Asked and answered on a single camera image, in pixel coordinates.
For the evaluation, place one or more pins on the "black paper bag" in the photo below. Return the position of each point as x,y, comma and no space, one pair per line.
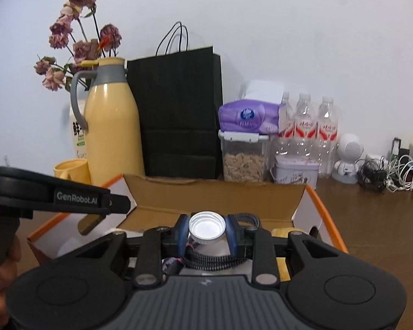
179,110

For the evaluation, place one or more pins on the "yellow mug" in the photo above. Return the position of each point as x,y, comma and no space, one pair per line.
72,170

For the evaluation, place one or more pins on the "white yellow plush hamster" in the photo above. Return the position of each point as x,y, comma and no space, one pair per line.
282,232

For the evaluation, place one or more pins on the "clear snack container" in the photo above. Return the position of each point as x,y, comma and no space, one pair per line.
242,165

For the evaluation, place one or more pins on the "white bottle cap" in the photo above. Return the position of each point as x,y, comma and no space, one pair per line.
206,227

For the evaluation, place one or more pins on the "red cardboard box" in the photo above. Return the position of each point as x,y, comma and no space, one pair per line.
210,196

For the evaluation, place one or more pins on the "pale tin box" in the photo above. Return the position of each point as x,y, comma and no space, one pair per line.
294,173

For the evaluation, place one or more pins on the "small brown item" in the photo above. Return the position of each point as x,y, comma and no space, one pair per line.
91,223

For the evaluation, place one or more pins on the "yellow thermos jug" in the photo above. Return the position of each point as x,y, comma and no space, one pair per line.
110,127

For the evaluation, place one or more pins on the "person's left hand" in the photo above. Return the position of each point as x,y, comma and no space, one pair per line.
0,282

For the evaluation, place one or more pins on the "white robot speaker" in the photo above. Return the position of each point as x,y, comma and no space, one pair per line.
347,158

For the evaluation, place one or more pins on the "white wall socket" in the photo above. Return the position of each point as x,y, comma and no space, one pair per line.
7,160

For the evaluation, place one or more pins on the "purple tissue pack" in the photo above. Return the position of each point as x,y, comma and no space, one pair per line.
247,115

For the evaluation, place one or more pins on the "clear water bottle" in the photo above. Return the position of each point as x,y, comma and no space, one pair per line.
286,134
327,134
305,127

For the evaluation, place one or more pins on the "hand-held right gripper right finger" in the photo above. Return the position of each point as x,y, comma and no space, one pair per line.
232,233

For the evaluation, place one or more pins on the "white milk carton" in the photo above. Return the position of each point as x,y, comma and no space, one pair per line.
78,137

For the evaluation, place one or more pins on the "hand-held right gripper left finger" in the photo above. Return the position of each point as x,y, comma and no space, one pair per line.
182,233

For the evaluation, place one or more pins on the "dried pink roses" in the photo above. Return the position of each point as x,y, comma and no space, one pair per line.
86,50

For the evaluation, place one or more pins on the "black plug adapter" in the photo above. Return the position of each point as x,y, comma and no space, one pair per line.
399,149

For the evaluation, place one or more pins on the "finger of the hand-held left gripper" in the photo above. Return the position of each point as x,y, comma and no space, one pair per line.
120,204

